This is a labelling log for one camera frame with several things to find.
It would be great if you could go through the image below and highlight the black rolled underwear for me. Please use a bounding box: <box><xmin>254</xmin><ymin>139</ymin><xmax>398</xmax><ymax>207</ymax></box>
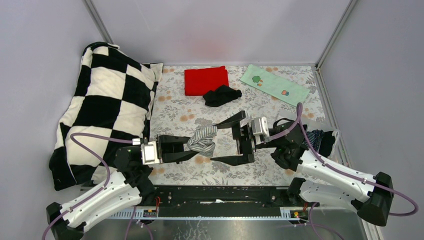
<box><xmin>318</xmin><ymin>131</ymin><xmax>336</xmax><ymax>158</ymax></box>

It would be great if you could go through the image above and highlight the clear plastic organizer box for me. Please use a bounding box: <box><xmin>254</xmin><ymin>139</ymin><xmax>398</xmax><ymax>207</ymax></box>
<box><xmin>273</xmin><ymin>110</ymin><xmax>340</xmax><ymax>159</ymax></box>

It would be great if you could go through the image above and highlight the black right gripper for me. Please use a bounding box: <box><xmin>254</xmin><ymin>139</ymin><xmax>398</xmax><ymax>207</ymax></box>
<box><xmin>207</xmin><ymin>110</ymin><xmax>280</xmax><ymax>166</ymax></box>

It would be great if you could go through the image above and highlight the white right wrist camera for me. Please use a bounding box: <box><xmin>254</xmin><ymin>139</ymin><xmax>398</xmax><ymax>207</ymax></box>
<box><xmin>250</xmin><ymin>116</ymin><xmax>270</xmax><ymax>137</ymax></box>

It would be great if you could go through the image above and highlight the floral table cloth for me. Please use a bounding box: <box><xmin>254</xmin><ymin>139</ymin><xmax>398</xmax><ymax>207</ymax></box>
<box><xmin>150</xmin><ymin>65</ymin><xmax>329</xmax><ymax>186</ymax></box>

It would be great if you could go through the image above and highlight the black crumpled garment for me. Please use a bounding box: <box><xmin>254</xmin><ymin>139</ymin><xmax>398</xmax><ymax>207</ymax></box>
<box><xmin>202</xmin><ymin>85</ymin><xmax>242</xmax><ymax>107</ymax></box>

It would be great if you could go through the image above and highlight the red folded cloth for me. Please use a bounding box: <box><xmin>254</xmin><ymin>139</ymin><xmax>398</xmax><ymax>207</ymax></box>
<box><xmin>184</xmin><ymin>66</ymin><xmax>229</xmax><ymax>96</ymax></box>

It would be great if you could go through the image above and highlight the navy striped rolled underwear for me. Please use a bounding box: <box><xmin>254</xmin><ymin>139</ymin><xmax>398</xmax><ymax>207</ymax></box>
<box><xmin>306</xmin><ymin>129</ymin><xmax>325</xmax><ymax>151</ymax></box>

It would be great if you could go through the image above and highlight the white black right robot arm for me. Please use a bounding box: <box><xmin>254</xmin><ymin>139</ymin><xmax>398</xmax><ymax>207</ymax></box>
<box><xmin>216</xmin><ymin>111</ymin><xmax>394</xmax><ymax>227</ymax></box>

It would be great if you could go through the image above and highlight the aluminium frame rail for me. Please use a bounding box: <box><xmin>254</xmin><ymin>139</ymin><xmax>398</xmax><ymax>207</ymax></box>
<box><xmin>64</xmin><ymin>185</ymin><xmax>385</xmax><ymax>240</ymax></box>

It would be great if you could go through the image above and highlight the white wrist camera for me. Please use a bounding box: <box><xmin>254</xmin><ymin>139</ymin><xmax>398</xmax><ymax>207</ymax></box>
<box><xmin>250</xmin><ymin>116</ymin><xmax>270</xmax><ymax>137</ymax></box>
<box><xmin>140</xmin><ymin>141</ymin><xmax>161</xmax><ymax>165</ymax></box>

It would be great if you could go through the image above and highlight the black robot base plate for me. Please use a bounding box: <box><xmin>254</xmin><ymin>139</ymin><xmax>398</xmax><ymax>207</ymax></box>
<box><xmin>124</xmin><ymin>184</ymin><xmax>321</xmax><ymax>209</ymax></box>

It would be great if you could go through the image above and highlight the black white checkered blanket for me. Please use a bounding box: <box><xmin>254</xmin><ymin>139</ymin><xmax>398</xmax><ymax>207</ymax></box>
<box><xmin>48</xmin><ymin>41</ymin><xmax>164</xmax><ymax>191</ymax></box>

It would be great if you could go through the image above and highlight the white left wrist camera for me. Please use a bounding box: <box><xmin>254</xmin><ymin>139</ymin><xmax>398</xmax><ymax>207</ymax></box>
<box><xmin>140</xmin><ymin>141</ymin><xmax>161</xmax><ymax>165</ymax></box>

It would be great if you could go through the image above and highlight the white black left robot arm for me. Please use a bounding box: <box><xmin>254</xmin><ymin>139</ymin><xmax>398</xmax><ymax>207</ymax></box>
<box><xmin>41</xmin><ymin>135</ymin><xmax>199</xmax><ymax>240</ymax></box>

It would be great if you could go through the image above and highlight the mint green printed cloth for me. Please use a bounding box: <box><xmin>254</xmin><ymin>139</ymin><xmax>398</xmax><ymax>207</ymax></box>
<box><xmin>240</xmin><ymin>64</ymin><xmax>310</xmax><ymax>107</ymax></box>

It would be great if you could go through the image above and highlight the grey striped underwear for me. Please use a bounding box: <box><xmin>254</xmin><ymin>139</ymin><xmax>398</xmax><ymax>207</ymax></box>
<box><xmin>187</xmin><ymin>125</ymin><xmax>218</xmax><ymax>158</ymax></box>

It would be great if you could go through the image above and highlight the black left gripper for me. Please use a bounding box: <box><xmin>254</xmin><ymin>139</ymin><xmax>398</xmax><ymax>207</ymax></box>
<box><xmin>152</xmin><ymin>133</ymin><xmax>207</xmax><ymax>165</ymax></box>

